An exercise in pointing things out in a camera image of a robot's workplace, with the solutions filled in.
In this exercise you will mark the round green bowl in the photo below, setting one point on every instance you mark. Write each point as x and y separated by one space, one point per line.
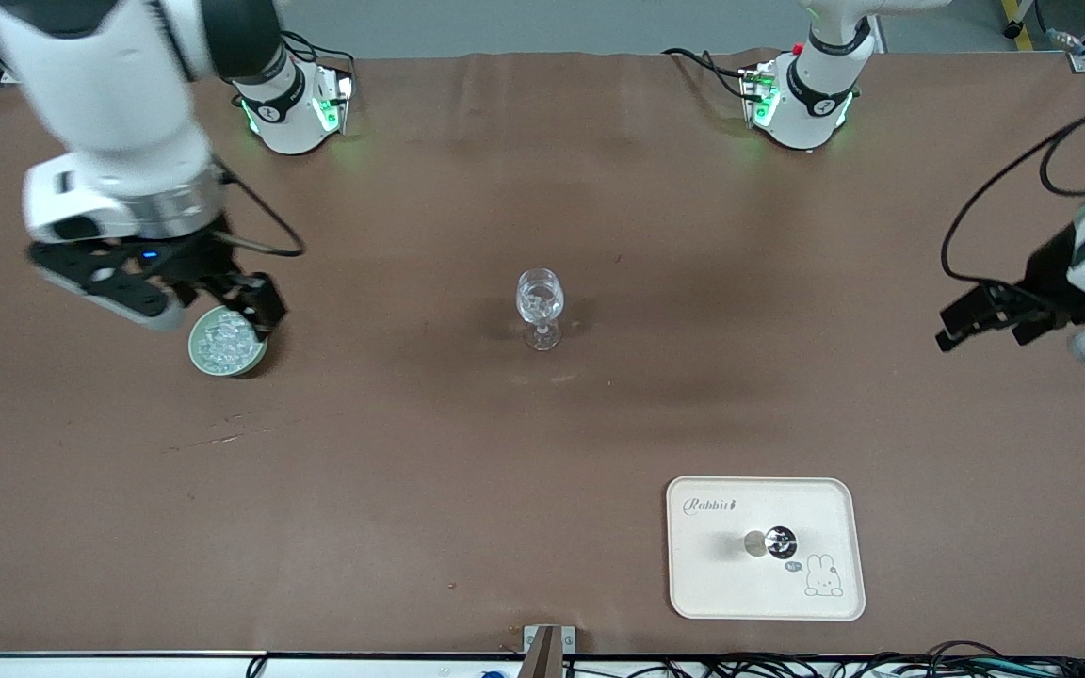
213 370

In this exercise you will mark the clear ice cubes pile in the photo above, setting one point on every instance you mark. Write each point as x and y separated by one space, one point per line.
222 344

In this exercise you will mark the brown table cover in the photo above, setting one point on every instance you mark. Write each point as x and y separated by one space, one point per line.
411 471

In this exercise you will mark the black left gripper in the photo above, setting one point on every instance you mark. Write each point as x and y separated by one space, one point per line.
1049 270

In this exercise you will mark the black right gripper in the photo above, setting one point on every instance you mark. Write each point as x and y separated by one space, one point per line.
196 261

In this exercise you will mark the clear stemmed wine glass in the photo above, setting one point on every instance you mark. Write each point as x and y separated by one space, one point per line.
540 297

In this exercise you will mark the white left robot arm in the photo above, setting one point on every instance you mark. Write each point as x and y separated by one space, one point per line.
816 94

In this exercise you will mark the cream rabbit print tray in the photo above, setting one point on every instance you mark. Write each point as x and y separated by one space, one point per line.
740 593

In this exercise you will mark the steel double jigger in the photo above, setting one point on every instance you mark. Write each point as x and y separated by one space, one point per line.
780 541

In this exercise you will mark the black caster wheel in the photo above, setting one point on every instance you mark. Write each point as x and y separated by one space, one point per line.
1012 29

